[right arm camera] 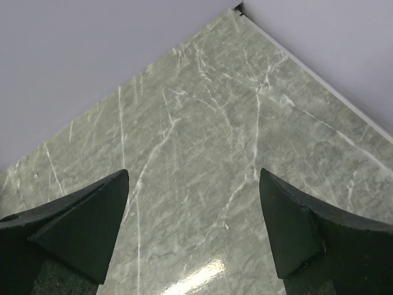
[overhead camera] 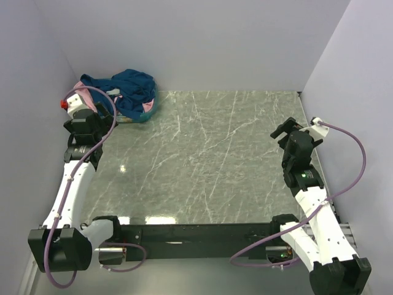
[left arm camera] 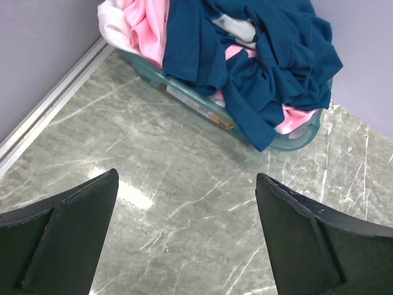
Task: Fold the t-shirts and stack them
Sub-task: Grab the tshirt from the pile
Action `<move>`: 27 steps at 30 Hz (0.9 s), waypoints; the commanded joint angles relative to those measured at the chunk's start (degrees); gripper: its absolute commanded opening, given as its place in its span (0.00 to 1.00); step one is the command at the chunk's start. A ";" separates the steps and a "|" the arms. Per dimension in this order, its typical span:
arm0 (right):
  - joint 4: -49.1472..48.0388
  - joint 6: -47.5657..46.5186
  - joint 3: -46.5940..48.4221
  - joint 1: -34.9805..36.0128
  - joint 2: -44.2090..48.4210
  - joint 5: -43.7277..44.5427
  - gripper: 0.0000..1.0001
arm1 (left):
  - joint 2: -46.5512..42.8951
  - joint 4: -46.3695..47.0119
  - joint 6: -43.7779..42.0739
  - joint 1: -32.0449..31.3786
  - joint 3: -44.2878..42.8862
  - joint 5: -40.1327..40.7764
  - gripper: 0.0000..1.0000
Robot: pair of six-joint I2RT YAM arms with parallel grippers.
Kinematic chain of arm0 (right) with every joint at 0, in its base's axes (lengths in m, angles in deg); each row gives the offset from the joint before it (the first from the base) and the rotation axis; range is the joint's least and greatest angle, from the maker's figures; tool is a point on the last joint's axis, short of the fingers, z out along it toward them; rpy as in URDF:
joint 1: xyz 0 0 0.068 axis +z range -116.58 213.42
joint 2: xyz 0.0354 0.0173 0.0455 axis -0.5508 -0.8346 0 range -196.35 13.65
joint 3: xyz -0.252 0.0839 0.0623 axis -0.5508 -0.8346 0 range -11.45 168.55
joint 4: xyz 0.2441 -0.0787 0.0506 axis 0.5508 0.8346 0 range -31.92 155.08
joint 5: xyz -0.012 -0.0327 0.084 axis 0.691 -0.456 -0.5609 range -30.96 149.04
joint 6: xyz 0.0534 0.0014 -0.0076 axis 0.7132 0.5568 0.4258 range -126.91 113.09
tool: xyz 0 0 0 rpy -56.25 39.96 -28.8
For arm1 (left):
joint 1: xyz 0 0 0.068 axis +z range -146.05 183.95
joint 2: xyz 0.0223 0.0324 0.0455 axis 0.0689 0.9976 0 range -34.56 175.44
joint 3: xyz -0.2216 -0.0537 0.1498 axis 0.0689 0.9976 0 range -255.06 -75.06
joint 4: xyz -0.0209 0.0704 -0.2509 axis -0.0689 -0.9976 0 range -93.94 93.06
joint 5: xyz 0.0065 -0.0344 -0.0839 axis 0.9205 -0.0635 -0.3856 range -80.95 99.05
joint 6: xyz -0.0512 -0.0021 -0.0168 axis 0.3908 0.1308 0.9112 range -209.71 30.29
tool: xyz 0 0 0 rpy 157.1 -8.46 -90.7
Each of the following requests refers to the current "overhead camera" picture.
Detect dark blue t shirt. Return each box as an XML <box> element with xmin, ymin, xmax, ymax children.
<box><xmin>80</xmin><ymin>69</ymin><xmax>156</xmax><ymax>119</ymax></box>

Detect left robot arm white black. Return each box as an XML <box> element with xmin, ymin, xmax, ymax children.
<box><xmin>28</xmin><ymin>102</ymin><xmax>123</xmax><ymax>272</ymax></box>

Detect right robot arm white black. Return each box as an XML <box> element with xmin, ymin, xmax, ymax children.
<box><xmin>269</xmin><ymin>117</ymin><xmax>372</xmax><ymax>294</ymax></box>

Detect pink t shirt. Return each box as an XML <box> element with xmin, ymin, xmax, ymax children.
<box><xmin>76</xmin><ymin>88</ymin><xmax>154</xmax><ymax>113</ymax></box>

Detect teal laundry basket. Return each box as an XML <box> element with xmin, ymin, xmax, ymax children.
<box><xmin>117</xmin><ymin>85</ymin><xmax>160</xmax><ymax>124</ymax></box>

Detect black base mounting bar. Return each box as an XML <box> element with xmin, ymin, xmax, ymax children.
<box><xmin>103</xmin><ymin>219</ymin><xmax>281</xmax><ymax>261</ymax></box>

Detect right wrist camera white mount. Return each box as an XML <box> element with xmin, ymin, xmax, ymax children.
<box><xmin>308</xmin><ymin>117</ymin><xmax>329</xmax><ymax>141</ymax></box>

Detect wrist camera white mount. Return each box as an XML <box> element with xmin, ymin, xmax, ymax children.
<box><xmin>60</xmin><ymin>93</ymin><xmax>88</xmax><ymax>118</ymax></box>
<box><xmin>308</xmin><ymin>117</ymin><xmax>329</xmax><ymax>141</ymax></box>

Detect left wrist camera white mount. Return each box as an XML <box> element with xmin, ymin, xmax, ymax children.
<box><xmin>60</xmin><ymin>93</ymin><xmax>88</xmax><ymax>118</ymax></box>

